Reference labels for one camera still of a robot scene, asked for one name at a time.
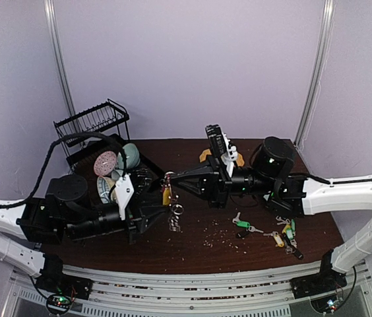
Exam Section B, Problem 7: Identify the green ceramic bowl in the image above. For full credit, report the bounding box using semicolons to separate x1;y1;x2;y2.
117;143;140;170

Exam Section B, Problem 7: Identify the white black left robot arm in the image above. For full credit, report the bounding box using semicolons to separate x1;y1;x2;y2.
0;132;175;306

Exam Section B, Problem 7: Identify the light blue bowl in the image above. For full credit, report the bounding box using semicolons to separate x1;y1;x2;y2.
110;169;123;182

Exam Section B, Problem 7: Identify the green key tag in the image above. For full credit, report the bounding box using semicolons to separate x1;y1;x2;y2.
283;219;295;241
232;212;264;233

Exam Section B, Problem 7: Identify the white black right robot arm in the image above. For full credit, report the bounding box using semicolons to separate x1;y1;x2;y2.
166;136;372;299

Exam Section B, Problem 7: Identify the pink patterned bowl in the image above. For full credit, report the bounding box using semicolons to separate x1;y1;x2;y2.
94;151;117;176

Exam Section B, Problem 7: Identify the yellow dotted plate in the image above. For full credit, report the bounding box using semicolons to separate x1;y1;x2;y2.
199;149;245;167

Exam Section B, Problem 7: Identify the black key tag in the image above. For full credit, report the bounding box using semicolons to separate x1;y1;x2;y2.
236;230;249;238

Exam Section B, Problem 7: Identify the right aluminium frame post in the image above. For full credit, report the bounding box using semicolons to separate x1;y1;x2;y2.
294;0;336;151

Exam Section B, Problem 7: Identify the blue patterned bowl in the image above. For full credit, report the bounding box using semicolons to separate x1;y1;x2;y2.
96;176;116;204

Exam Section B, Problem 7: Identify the yellow key tag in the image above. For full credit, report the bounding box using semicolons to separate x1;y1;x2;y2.
162;188;171;206
263;231;284;248

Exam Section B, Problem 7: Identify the aluminium frame post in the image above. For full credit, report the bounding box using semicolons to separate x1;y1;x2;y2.
294;0;336;151
44;0;76;116

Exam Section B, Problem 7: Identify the left aluminium frame post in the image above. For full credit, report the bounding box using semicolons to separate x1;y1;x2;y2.
44;0;76;116

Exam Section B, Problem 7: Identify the red handled key ring holder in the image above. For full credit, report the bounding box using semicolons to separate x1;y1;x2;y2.
163;171;184;232

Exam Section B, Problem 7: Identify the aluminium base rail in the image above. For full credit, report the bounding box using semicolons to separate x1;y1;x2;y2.
3;259;372;317

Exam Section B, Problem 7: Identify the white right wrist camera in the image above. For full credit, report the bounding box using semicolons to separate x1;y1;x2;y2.
205;124;238;177

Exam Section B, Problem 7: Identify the black wire dish rack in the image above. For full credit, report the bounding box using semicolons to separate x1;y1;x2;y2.
53;98;166;186

